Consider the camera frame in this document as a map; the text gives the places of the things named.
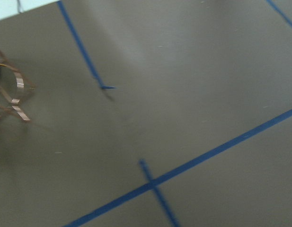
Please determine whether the copper wire wine rack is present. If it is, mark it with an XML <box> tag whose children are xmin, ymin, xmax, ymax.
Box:
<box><xmin>0</xmin><ymin>50</ymin><xmax>35</xmax><ymax>122</ymax></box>

